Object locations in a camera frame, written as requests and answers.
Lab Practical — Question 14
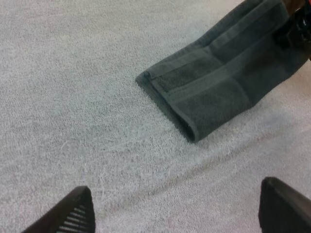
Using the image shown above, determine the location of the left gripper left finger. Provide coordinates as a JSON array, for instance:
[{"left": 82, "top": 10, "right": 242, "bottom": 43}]
[{"left": 20, "top": 185, "right": 96, "bottom": 233}]

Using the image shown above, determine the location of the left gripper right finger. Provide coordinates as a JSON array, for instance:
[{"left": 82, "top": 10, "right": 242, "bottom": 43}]
[{"left": 258, "top": 176, "right": 311, "bottom": 233}]

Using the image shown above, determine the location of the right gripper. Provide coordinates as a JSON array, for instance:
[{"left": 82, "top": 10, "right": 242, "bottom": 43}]
[{"left": 274, "top": 0, "right": 311, "bottom": 60}]

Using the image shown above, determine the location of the folded grey-green towel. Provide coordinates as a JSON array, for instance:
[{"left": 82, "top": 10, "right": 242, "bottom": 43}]
[{"left": 135, "top": 0, "right": 311, "bottom": 143}]

